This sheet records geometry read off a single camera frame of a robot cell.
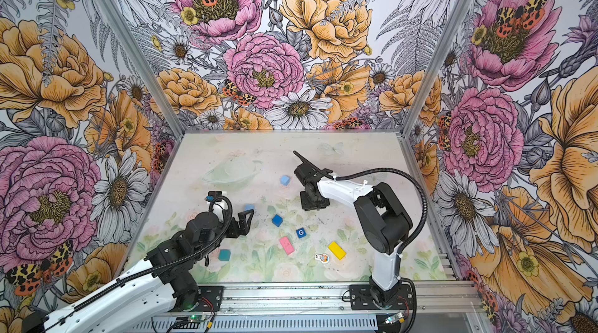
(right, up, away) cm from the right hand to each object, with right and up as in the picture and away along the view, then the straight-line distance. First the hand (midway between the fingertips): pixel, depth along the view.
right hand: (313, 211), depth 92 cm
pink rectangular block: (-10, -10, -7) cm, 16 cm away
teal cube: (-30, -11, -13) cm, 35 cm away
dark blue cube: (-14, -3, -1) cm, 14 cm away
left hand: (-24, +1, -13) cm, 28 cm away
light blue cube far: (-12, +11, +10) cm, 19 cm away
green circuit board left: (-36, -27, -20) cm, 49 cm away
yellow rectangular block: (+8, -12, -8) cm, 17 cm away
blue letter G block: (-4, -7, -4) cm, 9 cm away
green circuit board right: (+25, -27, -20) cm, 42 cm away
